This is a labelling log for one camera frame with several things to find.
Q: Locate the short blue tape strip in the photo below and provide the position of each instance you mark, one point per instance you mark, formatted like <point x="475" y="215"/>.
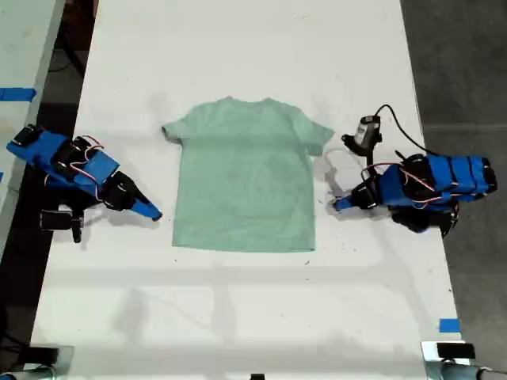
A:
<point x="449" y="325"/>

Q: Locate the shiny metal clamp bracket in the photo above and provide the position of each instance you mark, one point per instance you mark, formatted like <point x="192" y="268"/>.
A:
<point x="429" y="364"/>

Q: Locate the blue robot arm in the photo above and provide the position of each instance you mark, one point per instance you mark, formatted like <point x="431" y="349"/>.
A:
<point x="47" y="152"/>
<point x="447" y="176"/>

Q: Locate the tiny black block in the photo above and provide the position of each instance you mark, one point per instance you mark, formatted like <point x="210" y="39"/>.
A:
<point x="257" y="377"/>

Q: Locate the pale green T-shirt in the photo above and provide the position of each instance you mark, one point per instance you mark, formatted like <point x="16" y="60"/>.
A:
<point x="245" y="178"/>

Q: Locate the short black camera stalk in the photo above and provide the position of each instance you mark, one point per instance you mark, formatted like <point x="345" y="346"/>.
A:
<point x="371" y="160"/>
<point x="77" y="233"/>

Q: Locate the black camera box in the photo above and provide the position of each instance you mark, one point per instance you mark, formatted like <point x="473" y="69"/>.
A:
<point x="364" y="134"/>
<point x="55" y="219"/>

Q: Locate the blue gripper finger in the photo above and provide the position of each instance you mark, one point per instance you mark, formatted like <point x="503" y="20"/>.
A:
<point x="147" y="207"/>
<point x="345" y="203"/>

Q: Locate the small black box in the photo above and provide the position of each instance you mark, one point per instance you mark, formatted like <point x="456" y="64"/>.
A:
<point x="455" y="351"/>

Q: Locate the long blue tape strip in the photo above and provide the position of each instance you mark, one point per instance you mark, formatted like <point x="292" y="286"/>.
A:
<point x="16" y="94"/>

